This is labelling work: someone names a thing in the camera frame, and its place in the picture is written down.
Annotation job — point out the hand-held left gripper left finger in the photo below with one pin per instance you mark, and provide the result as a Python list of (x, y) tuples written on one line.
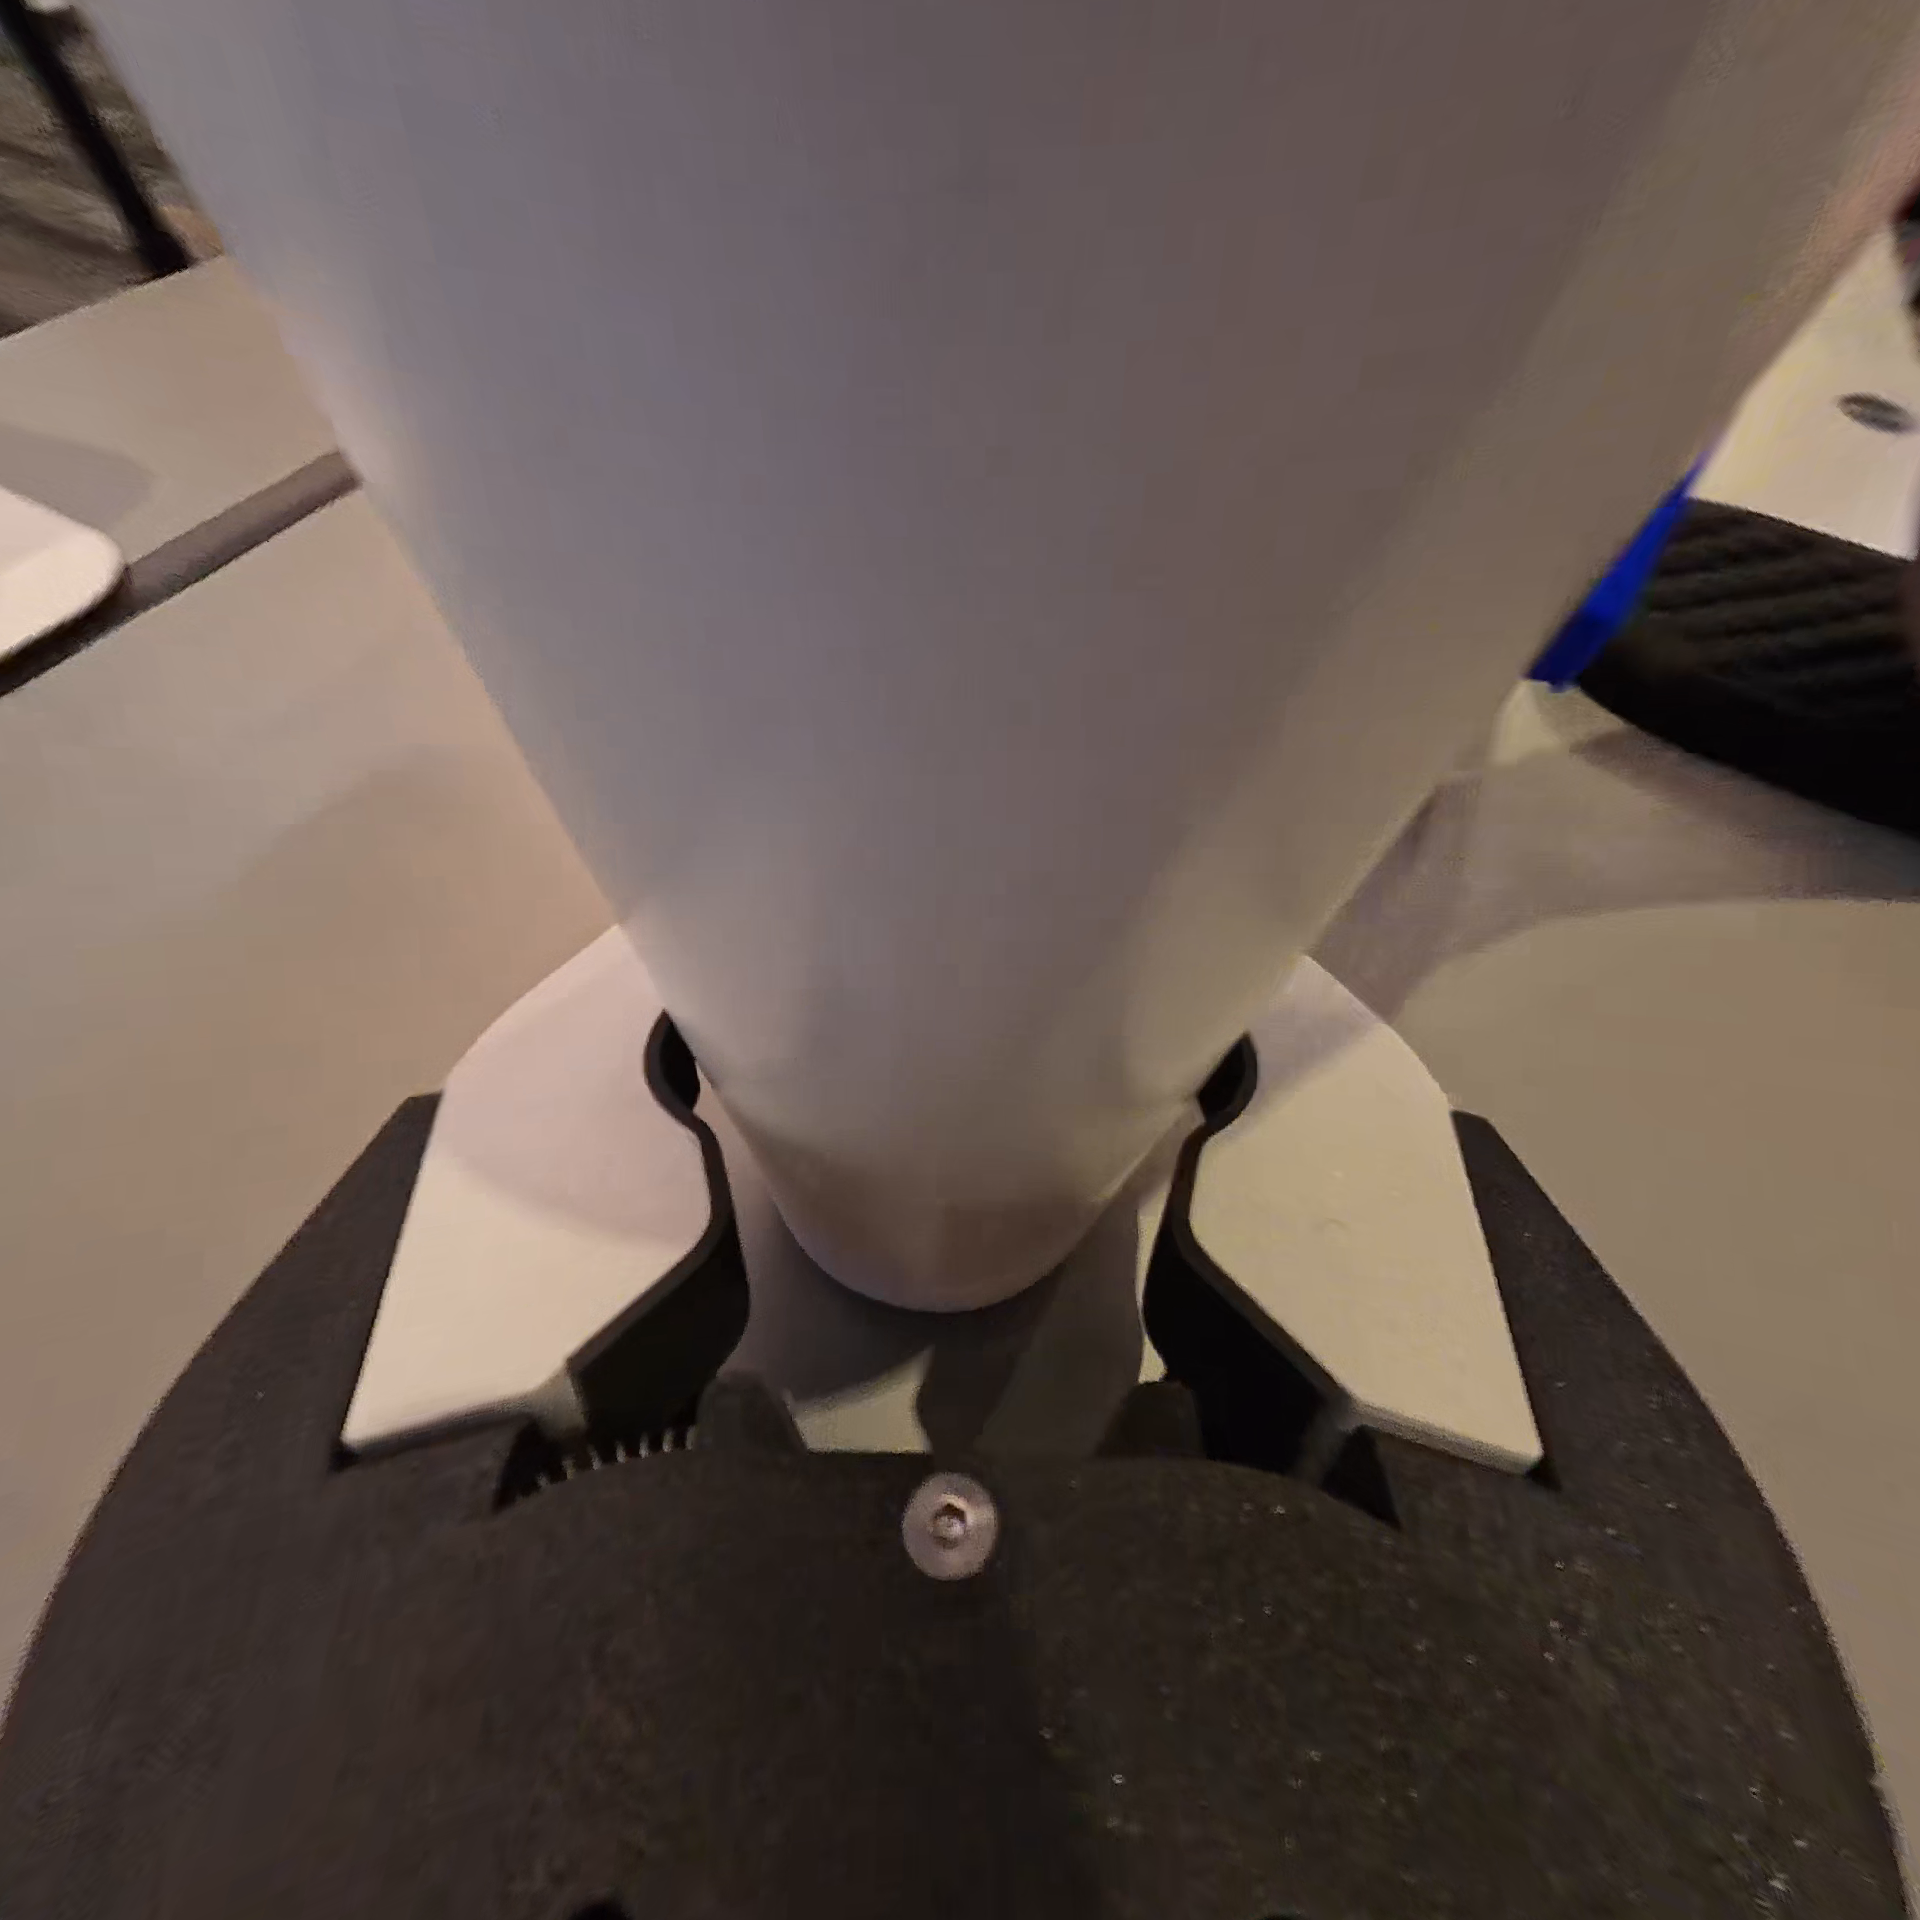
[(524, 1243)]

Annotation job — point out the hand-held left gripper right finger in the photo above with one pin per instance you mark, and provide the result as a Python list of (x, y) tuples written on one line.
[(1365, 1275)]

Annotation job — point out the blue plastic bin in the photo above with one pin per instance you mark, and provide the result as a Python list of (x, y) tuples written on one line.
[(1612, 599)]

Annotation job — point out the white plastic bottle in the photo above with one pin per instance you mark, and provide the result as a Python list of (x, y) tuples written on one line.
[(961, 599)]

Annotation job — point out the black mesh wrist rest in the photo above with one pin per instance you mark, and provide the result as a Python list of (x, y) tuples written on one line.
[(1770, 645)]

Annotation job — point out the instruction board on white stand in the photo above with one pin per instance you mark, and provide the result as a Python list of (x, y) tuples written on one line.
[(45, 579)]

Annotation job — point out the black desk grommet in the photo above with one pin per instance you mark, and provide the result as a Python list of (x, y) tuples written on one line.
[(1876, 415)]

